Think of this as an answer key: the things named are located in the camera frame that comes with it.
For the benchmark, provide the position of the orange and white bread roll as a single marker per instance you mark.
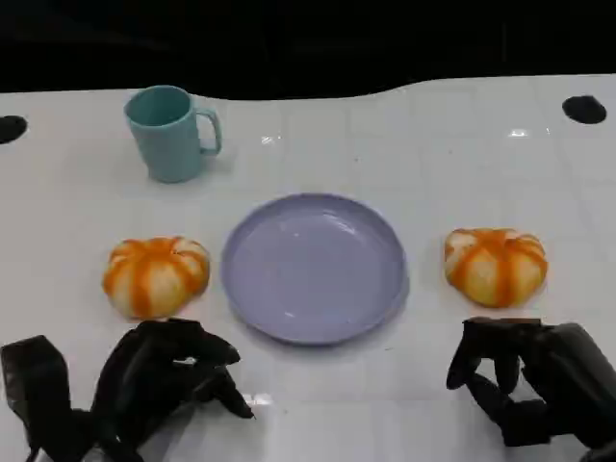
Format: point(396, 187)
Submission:
point(154, 279)
point(495, 269)

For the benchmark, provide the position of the lilac plate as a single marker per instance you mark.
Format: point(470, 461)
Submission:
point(313, 274)

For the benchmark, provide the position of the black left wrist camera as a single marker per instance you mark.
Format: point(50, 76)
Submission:
point(33, 375)

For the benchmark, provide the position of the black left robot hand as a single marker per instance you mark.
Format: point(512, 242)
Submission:
point(144, 375)

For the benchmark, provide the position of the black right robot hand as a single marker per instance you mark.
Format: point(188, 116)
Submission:
point(563, 375)

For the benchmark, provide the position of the pale green mug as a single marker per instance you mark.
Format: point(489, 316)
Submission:
point(166, 144)

